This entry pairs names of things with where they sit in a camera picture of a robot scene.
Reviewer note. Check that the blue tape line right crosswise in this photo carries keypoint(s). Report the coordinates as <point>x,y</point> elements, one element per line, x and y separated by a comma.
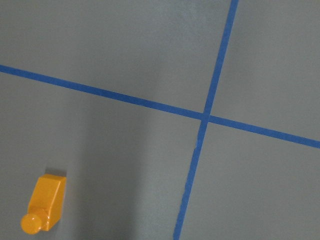
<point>159,106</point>

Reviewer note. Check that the orange trapezoid block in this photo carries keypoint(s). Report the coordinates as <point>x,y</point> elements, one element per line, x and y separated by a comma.
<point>46,204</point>

